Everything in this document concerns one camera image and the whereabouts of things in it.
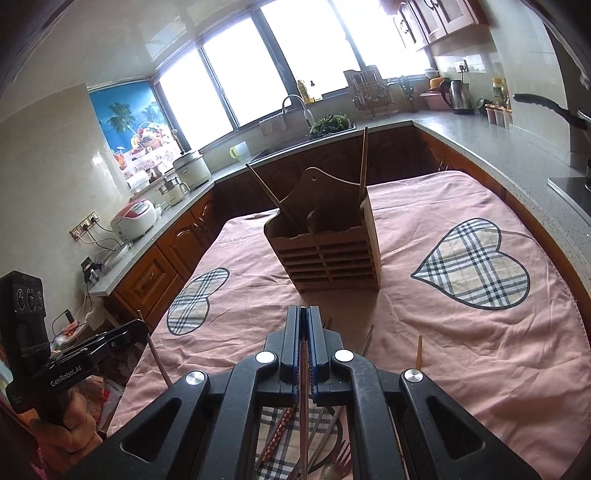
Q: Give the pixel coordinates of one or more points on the small black device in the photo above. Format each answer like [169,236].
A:
[91,270]

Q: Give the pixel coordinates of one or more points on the white wall outlet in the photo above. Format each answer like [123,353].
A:
[460,65]

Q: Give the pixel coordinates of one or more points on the pink tablecloth with plaid hearts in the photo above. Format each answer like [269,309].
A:
[461,360]

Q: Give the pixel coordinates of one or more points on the red patterned chopstick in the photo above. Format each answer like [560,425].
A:
[277,434]

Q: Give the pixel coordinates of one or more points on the kitchen sink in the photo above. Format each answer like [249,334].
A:
[286,147]

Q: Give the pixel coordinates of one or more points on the wooden utensil holder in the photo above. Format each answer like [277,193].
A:
[323,258]

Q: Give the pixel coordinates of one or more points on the white bowl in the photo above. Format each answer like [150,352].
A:
[431,74]

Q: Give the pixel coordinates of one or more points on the red-brown chopstick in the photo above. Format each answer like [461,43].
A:
[304,443]

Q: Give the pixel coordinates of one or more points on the wooden lower cabinets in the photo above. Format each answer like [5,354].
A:
[180,240]

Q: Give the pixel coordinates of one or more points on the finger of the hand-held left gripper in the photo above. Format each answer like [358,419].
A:
[120,337]

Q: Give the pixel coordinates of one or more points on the dark chopsticks pair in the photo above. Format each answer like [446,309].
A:
[272,196]

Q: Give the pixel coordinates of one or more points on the wooden upper cabinets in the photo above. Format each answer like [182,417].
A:
[438,23]

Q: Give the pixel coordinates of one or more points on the paper towel roll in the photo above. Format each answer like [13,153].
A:
[137,181]

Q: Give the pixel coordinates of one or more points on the white and red rice cooker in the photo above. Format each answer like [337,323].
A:
[134,221]

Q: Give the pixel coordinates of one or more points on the knife holder with tools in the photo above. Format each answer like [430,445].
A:
[408,94]

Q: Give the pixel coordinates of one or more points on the tropical wall poster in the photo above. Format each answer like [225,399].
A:
[124,120]

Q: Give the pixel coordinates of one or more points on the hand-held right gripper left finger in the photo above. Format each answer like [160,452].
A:
[295,350]

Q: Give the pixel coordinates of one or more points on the thin brown chopstick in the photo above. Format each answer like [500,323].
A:
[157,355]

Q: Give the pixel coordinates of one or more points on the pink dish cloth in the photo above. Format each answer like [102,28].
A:
[272,125]

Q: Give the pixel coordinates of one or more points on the metal dish rack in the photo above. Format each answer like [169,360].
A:
[369,92]

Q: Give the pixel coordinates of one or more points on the green and white pitcher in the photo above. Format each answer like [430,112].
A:
[240,151]

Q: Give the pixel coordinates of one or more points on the gas stove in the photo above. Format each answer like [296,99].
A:
[572,184]

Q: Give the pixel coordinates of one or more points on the small white electric pot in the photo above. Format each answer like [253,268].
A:
[171,194]

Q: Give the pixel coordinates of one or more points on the row of spice jars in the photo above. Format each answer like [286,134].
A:
[498,116]

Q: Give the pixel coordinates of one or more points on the green leafy vegetables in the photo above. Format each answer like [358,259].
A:
[330,124]

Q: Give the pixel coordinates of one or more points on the curved kitchen faucet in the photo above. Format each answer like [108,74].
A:
[295,99]

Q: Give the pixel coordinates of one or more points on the grey kitchen countertop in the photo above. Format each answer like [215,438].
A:
[485,147]

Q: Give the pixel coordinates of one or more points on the wall outlet strip with plugs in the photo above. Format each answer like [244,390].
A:
[84,225]

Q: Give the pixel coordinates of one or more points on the large white cooker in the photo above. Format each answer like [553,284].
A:
[191,170]

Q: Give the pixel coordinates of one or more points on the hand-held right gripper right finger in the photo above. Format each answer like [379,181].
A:
[313,350]

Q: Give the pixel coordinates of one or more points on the seasoning bottles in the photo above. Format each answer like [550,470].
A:
[499,90]

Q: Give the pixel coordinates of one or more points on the pink basin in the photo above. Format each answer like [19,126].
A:
[431,100]

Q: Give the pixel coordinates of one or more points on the yellow chopstick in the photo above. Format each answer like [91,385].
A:
[419,353]

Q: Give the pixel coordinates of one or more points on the person's left hand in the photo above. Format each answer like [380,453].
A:
[74,429]

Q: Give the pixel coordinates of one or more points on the range hood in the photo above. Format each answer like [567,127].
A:
[563,37]

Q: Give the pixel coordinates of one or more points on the grey chopstick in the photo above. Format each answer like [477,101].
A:
[318,434]
[330,427]

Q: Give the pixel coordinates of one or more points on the large kitchen window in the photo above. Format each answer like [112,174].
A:
[221,83]

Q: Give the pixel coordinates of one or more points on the orange bowl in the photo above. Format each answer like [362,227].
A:
[436,84]

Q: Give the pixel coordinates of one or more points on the steel electric kettle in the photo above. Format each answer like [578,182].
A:
[459,97]

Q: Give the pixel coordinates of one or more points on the wooden cabinets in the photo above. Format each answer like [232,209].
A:
[180,240]
[438,23]

